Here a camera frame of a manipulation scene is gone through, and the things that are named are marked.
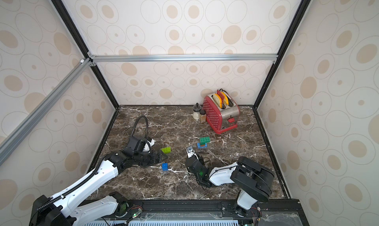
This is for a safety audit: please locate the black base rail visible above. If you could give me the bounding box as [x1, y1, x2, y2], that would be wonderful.
[68, 192, 309, 226]

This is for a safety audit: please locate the glass jar with black lid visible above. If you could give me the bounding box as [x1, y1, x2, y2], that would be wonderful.
[192, 103, 202, 120]

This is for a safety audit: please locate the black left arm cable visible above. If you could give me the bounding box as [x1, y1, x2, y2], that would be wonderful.
[130, 115, 149, 139]

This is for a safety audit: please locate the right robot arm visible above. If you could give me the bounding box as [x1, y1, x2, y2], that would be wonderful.
[186, 154, 274, 217]

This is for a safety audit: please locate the toy bread slice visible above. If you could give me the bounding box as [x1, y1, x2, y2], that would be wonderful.
[212, 93, 226, 109]

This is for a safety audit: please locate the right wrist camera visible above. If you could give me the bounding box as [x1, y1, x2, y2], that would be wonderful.
[186, 146, 198, 159]

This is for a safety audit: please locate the left diagonal aluminium rail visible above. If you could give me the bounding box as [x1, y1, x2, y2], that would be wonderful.
[1, 58, 91, 164]

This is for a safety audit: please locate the lime green 2x4 lego brick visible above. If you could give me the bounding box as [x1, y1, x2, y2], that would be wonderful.
[161, 147, 171, 154]

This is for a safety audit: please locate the light blue 2x4 lego brick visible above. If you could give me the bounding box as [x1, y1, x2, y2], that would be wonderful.
[197, 143, 208, 149]

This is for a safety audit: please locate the red polka dot toaster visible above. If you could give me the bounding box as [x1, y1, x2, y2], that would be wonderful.
[203, 89, 240, 134]

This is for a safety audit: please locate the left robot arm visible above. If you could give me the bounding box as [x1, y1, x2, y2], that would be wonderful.
[29, 136, 168, 226]

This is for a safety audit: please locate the brown spice jar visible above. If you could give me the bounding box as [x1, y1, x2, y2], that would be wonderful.
[199, 109, 207, 123]

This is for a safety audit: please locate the blue 2x2 lego brick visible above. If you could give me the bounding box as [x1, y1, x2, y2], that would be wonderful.
[162, 163, 168, 171]

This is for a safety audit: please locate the yellow toy slice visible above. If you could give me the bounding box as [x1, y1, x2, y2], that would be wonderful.
[221, 91, 230, 106]

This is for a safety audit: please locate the horizontal aluminium rail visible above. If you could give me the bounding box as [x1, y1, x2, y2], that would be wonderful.
[90, 53, 278, 63]

